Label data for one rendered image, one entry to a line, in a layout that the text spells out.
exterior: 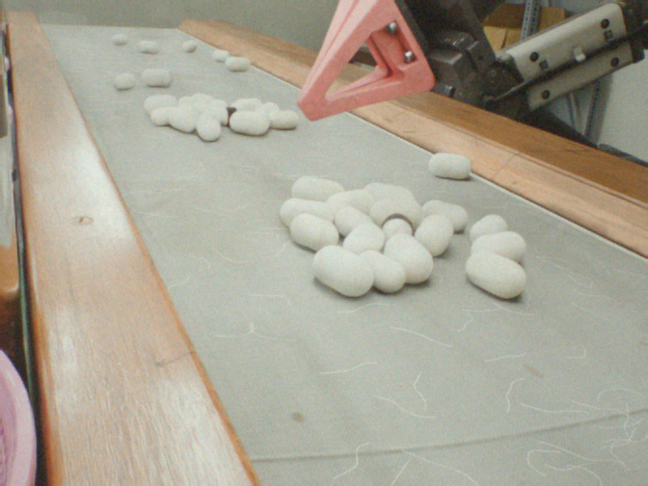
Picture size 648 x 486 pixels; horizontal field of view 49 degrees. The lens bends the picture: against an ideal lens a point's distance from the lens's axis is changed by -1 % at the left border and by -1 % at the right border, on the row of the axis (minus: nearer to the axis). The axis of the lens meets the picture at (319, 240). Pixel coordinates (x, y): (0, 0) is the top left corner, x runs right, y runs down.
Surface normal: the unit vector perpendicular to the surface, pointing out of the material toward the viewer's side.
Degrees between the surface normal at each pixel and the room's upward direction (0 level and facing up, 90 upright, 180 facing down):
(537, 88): 90
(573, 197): 45
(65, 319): 0
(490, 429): 0
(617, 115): 90
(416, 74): 103
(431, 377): 0
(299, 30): 90
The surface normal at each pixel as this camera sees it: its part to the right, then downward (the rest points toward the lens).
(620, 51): 0.16, 0.36
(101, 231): 0.07, -0.93
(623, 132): -0.94, 0.06
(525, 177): -0.60, -0.61
